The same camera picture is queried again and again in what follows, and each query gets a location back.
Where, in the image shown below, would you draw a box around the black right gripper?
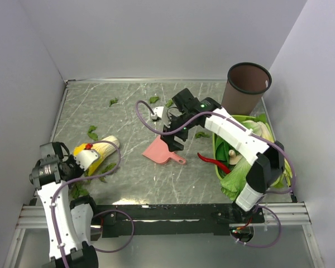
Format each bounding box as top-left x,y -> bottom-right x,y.
160,111 -> 194,152

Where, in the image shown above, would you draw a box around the pink plastic dustpan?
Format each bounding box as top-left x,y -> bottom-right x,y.
142,136 -> 186,165

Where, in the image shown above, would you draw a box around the yellow white napa cabbage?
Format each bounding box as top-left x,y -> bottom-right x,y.
89,136 -> 120,176

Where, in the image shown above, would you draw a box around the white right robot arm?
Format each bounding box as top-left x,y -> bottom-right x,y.
151,88 -> 285,222

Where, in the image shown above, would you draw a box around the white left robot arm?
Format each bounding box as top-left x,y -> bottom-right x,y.
29,142 -> 100,267

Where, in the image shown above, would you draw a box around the dark green leafy vegetable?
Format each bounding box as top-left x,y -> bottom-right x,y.
214,135 -> 230,163

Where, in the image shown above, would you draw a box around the red chili pepper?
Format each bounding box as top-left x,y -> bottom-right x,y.
197,153 -> 231,174

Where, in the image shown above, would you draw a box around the beige mushroom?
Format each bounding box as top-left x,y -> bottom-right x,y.
228,149 -> 243,165

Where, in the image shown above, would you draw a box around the green plastic vegetable basket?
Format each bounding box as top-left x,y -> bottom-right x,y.
213,114 -> 291,188

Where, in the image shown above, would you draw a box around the brown plastic trash bin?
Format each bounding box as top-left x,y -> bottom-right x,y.
221,62 -> 272,116

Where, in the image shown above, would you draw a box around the white green cabbage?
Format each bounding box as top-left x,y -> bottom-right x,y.
241,120 -> 270,139

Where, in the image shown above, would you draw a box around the green lettuce leaf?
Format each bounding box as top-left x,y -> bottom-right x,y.
221,157 -> 251,201

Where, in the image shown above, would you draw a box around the yellow green leek stalks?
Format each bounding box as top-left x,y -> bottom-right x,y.
283,159 -> 293,187

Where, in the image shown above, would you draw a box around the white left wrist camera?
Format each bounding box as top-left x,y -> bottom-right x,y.
73,143 -> 101,171

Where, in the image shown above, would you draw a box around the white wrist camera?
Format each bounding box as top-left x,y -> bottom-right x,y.
150,106 -> 171,127
73,143 -> 101,171

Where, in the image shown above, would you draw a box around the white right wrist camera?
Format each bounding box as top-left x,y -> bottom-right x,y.
150,106 -> 171,127

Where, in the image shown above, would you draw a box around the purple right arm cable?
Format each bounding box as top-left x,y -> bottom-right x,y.
135,100 -> 296,249

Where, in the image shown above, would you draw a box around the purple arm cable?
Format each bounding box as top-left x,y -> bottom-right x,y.
50,141 -> 135,268
135,100 -> 296,249

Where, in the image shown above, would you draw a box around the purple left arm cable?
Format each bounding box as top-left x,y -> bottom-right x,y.
50,141 -> 135,268

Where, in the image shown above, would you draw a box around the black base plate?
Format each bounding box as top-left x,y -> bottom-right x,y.
91,203 -> 265,238

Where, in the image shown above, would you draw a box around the aluminium frame rail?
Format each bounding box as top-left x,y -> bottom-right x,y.
16,203 -> 312,229

